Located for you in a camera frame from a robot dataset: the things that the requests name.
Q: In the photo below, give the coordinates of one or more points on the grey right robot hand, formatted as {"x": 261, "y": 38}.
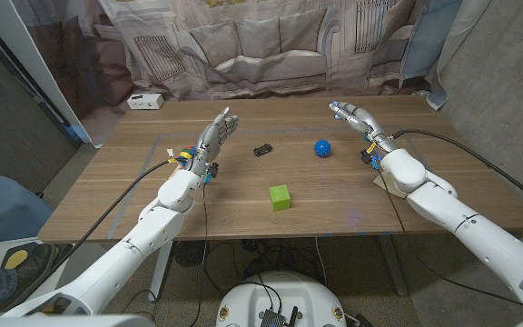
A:
{"x": 363, "y": 120}

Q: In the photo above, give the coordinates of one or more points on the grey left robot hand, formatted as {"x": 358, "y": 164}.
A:
{"x": 211, "y": 143}

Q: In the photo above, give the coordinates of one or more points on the blue spiky stress ball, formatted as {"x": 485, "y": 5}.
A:
{"x": 322, "y": 148}

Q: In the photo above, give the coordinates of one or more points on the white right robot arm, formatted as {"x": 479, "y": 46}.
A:
{"x": 452, "y": 213}

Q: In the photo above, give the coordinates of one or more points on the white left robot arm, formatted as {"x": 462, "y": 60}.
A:
{"x": 152, "y": 231}

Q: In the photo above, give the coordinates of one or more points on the black toy car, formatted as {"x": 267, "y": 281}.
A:
{"x": 263, "y": 149}

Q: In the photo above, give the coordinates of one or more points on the green sticky note block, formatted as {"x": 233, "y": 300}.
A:
{"x": 279, "y": 197}

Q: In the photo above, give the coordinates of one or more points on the white paper sheet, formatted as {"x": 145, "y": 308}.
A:
{"x": 386, "y": 187}

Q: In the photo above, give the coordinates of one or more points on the white power strip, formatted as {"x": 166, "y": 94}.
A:
{"x": 145, "y": 101}

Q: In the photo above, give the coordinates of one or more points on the printed sofa backdrop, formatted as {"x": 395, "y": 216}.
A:
{"x": 261, "y": 45}

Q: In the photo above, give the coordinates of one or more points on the black round fan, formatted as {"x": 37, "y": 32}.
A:
{"x": 192, "y": 252}

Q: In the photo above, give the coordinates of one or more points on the pale cloth curtain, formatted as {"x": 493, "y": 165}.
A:
{"x": 452, "y": 45}

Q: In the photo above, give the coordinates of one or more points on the white table leg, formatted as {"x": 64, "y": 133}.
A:
{"x": 161, "y": 268}

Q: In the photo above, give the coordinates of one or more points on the grey table leg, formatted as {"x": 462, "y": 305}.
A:
{"x": 393, "y": 263}

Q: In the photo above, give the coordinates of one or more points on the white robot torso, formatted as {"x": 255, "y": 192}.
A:
{"x": 284, "y": 295}

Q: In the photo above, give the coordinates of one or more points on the black computer module with antenna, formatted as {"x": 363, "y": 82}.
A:
{"x": 273, "y": 319}

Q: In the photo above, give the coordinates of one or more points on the blue bin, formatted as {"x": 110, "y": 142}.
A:
{"x": 2, "y": 209}

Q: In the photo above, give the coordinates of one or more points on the yellow and black foot pedal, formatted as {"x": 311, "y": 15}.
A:
{"x": 15, "y": 260}

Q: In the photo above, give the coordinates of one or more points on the white partition frame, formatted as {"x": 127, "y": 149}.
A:
{"x": 16, "y": 45}

